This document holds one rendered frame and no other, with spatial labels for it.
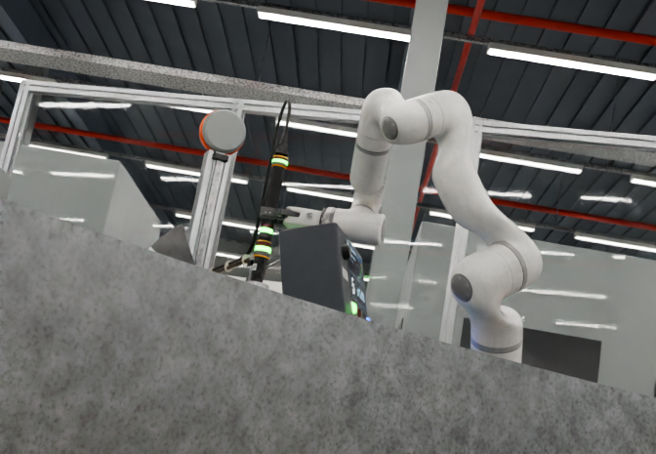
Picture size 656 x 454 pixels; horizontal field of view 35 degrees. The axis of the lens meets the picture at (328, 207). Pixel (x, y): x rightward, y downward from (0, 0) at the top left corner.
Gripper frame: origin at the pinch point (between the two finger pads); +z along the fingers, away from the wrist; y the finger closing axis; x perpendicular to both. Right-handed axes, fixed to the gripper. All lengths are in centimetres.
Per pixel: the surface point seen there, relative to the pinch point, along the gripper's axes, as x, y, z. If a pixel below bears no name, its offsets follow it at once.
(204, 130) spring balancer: 39, 53, 46
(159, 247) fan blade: -10.8, 11.1, 33.8
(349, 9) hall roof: 450, 794, 211
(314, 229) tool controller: -22, -83, -36
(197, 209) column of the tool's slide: 12, 54, 42
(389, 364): -53, -169, -68
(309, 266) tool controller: -29, -83, -36
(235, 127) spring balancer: 43, 58, 37
